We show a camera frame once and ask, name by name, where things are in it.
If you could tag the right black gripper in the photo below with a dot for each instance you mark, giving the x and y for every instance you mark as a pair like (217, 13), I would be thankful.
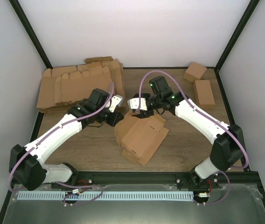
(143, 115)

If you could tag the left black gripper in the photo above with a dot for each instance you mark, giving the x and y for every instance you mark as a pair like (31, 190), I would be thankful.
(117, 117)

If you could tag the cardboard box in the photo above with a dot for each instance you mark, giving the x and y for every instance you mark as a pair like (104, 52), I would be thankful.
(203, 94)
(140, 138)
(194, 72)

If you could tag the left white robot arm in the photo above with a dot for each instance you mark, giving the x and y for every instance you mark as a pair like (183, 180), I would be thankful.
(27, 164)

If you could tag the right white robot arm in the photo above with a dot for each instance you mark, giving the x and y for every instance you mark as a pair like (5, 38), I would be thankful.
(227, 141)

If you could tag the stack of flat cardboard blanks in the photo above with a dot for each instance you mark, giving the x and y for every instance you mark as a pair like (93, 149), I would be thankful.
(68, 85)

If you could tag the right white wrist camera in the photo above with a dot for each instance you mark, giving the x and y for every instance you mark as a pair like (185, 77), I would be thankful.
(137, 104)

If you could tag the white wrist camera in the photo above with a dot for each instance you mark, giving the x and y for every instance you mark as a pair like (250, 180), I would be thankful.
(137, 104)
(116, 101)

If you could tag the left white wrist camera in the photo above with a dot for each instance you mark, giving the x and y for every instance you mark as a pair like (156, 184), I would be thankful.
(116, 101)

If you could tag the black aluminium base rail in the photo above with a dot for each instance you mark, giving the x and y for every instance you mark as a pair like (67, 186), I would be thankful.
(183, 180)

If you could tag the light blue slotted cable duct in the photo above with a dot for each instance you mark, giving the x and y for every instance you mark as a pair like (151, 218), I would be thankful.
(108, 196)

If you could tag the black frame post right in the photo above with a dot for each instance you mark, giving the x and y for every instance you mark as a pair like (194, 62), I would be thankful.
(237, 32)

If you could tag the black frame post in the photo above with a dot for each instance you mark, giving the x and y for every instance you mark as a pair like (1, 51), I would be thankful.
(30, 32)
(237, 32)

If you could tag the black frame post left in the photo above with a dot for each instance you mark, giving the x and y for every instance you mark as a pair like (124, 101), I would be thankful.
(30, 32)

